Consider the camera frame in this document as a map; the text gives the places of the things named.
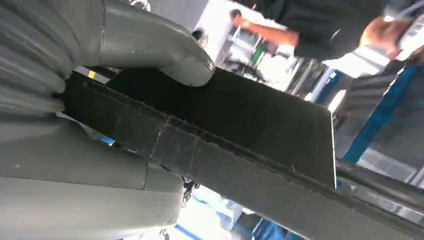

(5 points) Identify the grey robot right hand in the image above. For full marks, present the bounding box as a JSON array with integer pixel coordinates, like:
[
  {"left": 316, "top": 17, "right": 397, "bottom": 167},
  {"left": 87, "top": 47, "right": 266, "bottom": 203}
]
[{"left": 0, "top": 0, "right": 216, "bottom": 240}]

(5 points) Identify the person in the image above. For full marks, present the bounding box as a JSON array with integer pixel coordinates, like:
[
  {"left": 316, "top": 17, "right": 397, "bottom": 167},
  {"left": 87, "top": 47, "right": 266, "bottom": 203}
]
[{"left": 230, "top": 0, "right": 424, "bottom": 62}]

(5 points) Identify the person's hand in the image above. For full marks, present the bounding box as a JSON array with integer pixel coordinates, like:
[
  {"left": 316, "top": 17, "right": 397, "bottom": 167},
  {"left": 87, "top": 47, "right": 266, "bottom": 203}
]
[{"left": 359, "top": 15, "right": 412, "bottom": 61}]

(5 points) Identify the blue metal shelf rack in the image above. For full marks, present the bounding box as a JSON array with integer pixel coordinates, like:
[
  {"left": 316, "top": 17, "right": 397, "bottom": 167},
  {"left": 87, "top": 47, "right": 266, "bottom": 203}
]
[{"left": 341, "top": 62, "right": 424, "bottom": 167}]

